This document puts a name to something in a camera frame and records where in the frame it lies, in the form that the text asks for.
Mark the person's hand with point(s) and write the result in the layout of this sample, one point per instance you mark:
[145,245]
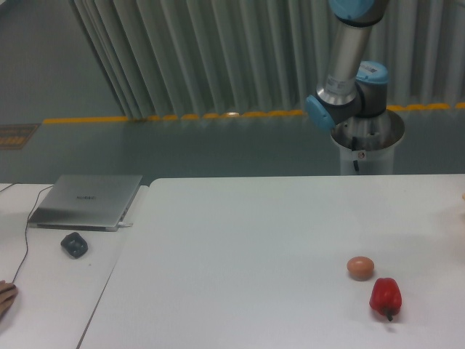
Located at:
[7,299]

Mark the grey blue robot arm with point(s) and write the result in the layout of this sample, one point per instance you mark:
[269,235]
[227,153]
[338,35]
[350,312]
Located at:
[350,86]

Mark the red bell pepper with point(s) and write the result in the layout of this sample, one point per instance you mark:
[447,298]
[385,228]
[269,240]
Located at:
[386,298]

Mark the small black plastic gadget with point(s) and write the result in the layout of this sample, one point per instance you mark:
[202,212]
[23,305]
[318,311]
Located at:
[74,245]

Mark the silver closed laptop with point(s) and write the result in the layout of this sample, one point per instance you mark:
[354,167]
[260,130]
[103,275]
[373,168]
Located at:
[87,202]

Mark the white usb dongle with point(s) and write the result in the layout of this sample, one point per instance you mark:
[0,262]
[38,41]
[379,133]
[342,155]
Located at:
[125,224]

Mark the brown egg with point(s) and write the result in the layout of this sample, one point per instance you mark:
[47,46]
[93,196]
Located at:
[360,268]

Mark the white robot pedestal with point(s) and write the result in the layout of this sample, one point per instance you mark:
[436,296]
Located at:
[367,145]

